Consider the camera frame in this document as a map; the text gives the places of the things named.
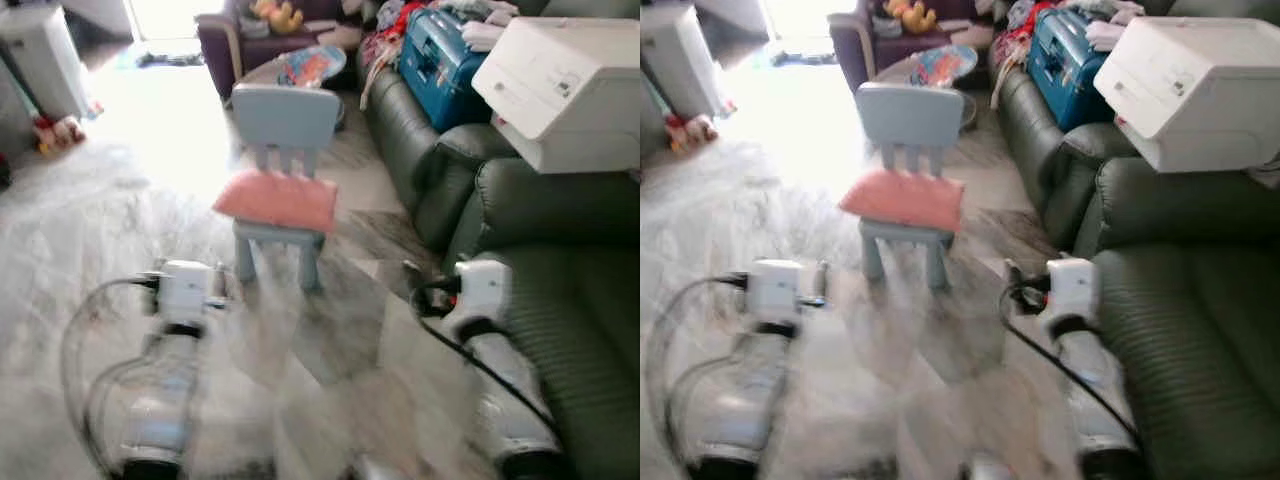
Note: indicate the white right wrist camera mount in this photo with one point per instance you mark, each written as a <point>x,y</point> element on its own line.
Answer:
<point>485,285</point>
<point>1072,285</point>

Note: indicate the pink seat cushion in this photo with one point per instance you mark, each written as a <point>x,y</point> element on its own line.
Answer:
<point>900,200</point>
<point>275,200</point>

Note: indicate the light blue child chair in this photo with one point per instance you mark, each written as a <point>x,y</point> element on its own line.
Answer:
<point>285,115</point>
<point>910,115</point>

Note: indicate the dark blue door mat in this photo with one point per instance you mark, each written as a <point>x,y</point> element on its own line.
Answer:
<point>170,58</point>
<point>800,56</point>

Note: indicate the yellow plush toy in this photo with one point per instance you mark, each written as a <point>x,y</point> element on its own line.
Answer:
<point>910,15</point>
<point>278,15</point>

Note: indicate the blue hard suitcase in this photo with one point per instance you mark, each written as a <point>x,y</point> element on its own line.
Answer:
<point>1065,70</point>
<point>440,70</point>

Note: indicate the round table with colourful print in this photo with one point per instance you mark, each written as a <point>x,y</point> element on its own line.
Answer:
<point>942,65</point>
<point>312,67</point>

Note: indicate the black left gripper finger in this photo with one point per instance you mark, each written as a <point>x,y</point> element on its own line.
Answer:
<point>825,278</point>
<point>224,278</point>

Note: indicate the small red and yellow toy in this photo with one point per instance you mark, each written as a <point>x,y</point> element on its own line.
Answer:
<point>690,132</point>
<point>58,133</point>

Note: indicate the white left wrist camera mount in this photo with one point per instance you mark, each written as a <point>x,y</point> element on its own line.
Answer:
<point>187,290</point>
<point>775,290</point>

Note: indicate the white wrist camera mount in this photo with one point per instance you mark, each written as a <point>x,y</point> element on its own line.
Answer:
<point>1072,285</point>
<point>187,290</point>
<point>775,290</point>
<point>485,285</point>

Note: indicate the white plastic box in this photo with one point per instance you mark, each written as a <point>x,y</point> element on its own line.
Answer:
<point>1190,90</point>
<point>570,90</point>

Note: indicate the purple armchair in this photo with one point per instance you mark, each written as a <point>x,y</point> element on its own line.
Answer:
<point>215,50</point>
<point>848,45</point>

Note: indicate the silver right robot leg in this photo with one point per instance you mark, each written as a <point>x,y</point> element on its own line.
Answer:
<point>987,470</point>
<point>372,472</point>

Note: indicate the dark green leather sofa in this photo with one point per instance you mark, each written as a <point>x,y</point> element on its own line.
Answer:
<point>1200,330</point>
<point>570,330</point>

